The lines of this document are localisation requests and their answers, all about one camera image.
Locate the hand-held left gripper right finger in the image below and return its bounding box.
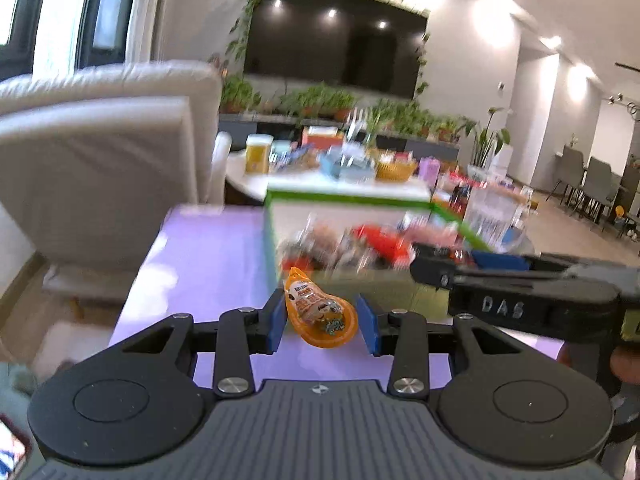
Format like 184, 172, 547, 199
356, 294, 526, 397

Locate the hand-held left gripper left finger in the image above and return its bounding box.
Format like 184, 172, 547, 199
122, 289, 289, 397

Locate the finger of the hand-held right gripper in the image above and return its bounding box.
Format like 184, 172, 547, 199
410, 256, 456, 291
471, 252, 576, 273

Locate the orange snack packet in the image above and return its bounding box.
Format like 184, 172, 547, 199
284, 266, 360, 348

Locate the green cardboard box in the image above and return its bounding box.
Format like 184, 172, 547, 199
263, 187, 493, 318

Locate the person's right forearm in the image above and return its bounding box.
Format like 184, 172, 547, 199
609, 345, 640, 391

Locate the clear glass pitcher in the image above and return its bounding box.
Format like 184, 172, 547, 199
462, 185, 528, 253

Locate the red snack packet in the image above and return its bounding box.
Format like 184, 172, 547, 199
350, 225, 416, 263

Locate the purple flowered tablecloth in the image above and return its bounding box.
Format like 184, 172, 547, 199
107, 205, 566, 391

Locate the white air purifier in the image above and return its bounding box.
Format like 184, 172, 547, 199
492, 144, 513, 181

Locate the yellow woven basket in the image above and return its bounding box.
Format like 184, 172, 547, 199
375, 157, 418, 182

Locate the grey dining chair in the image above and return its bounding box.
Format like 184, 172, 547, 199
547, 145, 586, 206
575, 156, 623, 221

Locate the large-leaf potted plant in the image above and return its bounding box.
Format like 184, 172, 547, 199
460, 107, 511, 168

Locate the blue plastic basket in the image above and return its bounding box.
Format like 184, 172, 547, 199
319, 152, 377, 181

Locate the yellow can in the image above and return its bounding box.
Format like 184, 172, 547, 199
244, 135, 274, 175

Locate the orange tissue box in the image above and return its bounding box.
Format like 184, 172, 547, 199
301, 126, 346, 150

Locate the hanging green vine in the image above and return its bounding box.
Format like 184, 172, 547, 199
415, 10, 433, 96
225, 0, 276, 76

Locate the green potted plant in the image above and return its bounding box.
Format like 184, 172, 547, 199
220, 75, 261, 113

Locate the beige sofa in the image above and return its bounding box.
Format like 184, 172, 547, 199
0, 60, 233, 306

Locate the light teal object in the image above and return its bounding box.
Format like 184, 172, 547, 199
0, 360, 46, 396

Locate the light curtain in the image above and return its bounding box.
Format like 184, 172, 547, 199
127, 0, 171, 63

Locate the black-framed window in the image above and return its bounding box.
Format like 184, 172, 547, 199
0, 0, 146, 81

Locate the black wall television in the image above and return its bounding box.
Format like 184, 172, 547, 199
243, 0, 430, 101

